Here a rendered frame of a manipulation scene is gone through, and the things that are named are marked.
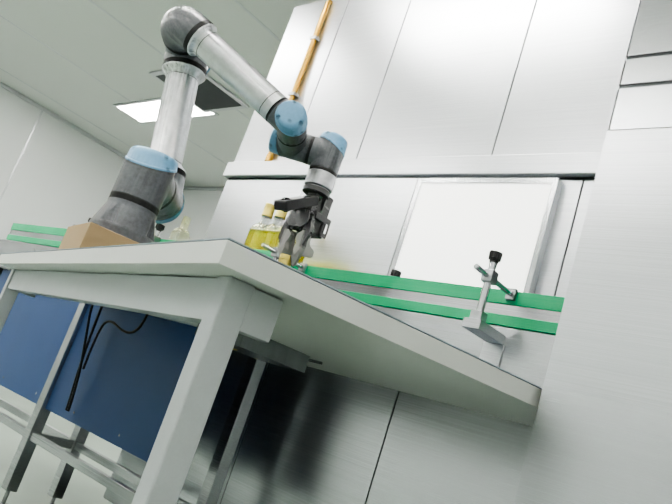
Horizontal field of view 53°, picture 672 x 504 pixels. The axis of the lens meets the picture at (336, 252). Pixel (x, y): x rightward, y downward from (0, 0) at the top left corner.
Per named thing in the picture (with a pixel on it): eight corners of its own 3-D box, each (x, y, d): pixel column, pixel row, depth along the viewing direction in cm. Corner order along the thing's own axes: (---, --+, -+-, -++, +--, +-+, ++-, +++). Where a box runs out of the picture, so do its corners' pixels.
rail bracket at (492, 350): (502, 373, 140) (529, 272, 145) (463, 350, 128) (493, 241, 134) (481, 369, 143) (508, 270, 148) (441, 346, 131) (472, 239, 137)
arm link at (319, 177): (324, 168, 170) (301, 168, 175) (318, 184, 169) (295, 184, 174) (341, 181, 175) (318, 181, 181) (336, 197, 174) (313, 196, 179)
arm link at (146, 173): (103, 185, 151) (126, 132, 155) (119, 204, 164) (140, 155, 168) (154, 202, 151) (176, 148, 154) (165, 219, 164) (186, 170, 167)
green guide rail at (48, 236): (267, 279, 184) (277, 252, 185) (265, 278, 183) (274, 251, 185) (7, 240, 303) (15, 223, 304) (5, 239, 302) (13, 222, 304)
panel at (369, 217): (530, 310, 163) (563, 183, 171) (525, 306, 161) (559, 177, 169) (278, 274, 224) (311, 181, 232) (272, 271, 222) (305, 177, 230)
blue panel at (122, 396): (228, 488, 185) (280, 340, 195) (178, 478, 173) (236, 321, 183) (-1, 374, 294) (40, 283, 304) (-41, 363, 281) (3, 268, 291)
